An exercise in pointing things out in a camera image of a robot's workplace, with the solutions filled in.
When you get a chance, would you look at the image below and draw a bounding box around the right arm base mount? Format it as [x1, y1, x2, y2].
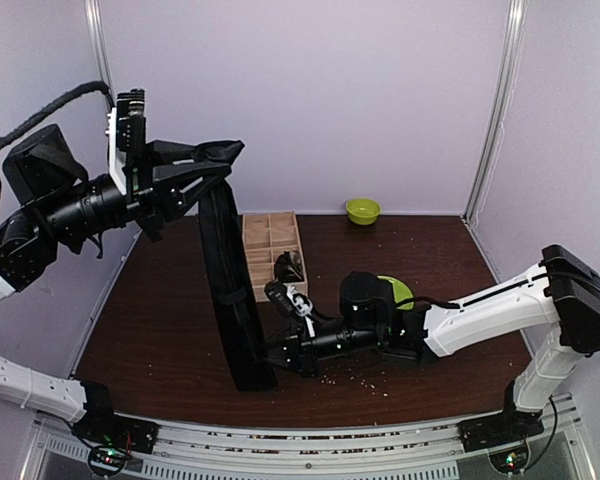
[458, 414, 544, 476]

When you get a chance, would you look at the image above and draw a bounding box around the wooden compartment box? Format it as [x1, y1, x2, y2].
[242, 211, 309, 302]

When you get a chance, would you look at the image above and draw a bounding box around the patterned rolled tie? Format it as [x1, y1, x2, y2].
[274, 250, 304, 283]

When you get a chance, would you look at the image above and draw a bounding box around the aluminium frame post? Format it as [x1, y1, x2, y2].
[464, 0, 528, 226]
[83, 0, 149, 225]

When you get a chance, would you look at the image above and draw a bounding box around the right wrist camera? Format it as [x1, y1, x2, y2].
[264, 281, 317, 322]

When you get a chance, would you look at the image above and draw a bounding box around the black necktie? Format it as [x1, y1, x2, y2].
[192, 138, 280, 393]

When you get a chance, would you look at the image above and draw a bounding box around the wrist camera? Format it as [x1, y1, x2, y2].
[116, 88, 146, 166]
[264, 281, 317, 322]

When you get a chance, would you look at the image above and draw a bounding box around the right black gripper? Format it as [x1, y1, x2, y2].
[249, 315, 384, 380]

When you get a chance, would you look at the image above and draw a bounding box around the left aluminium frame post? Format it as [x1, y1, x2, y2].
[83, 0, 149, 225]

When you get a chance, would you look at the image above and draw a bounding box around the front aluminium rail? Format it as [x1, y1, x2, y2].
[22, 392, 599, 480]

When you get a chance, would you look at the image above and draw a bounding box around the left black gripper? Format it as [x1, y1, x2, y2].
[43, 137, 231, 244]

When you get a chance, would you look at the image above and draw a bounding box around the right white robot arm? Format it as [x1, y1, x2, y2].
[261, 244, 600, 442]

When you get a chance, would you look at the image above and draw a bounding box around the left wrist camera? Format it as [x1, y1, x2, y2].
[116, 88, 146, 166]

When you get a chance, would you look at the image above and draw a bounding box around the right aluminium frame post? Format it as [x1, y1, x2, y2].
[464, 0, 528, 226]

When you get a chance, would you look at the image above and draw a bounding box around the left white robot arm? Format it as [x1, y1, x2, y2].
[0, 120, 244, 303]

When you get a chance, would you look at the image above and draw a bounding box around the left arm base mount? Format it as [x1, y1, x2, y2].
[68, 415, 159, 478]

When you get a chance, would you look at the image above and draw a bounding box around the green plate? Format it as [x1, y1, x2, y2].
[378, 275, 414, 311]

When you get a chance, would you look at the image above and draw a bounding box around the green bowl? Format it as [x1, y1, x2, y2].
[345, 198, 381, 226]

